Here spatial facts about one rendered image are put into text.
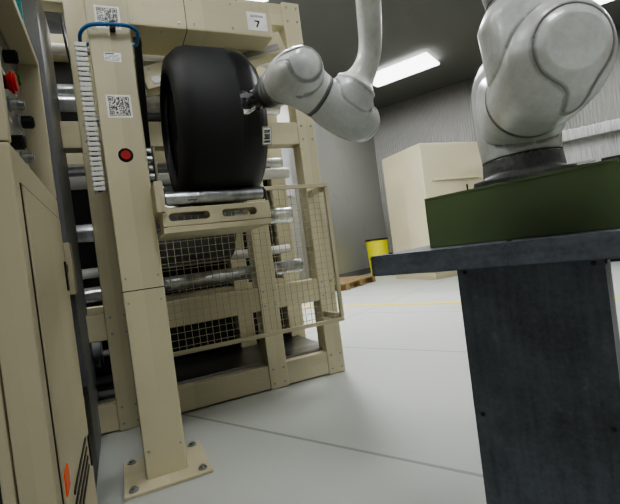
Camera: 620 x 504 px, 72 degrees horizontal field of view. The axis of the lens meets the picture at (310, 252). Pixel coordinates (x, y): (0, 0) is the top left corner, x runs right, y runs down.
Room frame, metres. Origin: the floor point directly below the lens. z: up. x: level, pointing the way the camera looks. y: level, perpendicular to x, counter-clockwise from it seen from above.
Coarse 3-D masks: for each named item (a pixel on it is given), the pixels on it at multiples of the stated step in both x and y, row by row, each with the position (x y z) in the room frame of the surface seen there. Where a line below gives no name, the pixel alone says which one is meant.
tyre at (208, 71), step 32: (192, 64) 1.34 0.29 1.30; (224, 64) 1.38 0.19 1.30; (160, 96) 1.63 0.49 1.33; (192, 96) 1.30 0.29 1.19; (224, 96) 1.34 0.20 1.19; (192, 128) 1.32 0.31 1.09; (224, 128) 1.34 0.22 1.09; (256, 128) 1.39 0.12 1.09; (192, 160) 1.36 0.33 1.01; (224, 160) 1.38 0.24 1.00; (256, 160) 1.43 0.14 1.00
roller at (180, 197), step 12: (168, 192) 1.38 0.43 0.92; (180, 192) 1.39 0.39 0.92; (192, 192) 1.40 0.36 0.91; (204, 192) 1.41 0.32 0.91; (216, 192) 1.43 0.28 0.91; (228, 192) 1.45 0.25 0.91; (240, 192) 1.46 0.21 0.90; (252, 192) 1.48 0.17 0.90; (264, 192) 1.50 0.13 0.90; (168, 204) 1.37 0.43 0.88; (180, 204) 1.39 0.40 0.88
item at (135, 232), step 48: (96, 0) 1.38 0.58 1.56; (96, 48) 1.37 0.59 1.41; (96, 96) 1.37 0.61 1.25; (144, 144) 1.42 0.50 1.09; (144, 192) 1.41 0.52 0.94; (144, 240) 1.40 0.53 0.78; (144, 288) 1.39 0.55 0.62; (144, 336) 1.38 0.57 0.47; (144, 384) 1.38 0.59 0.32; (144, 432) 1.37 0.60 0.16
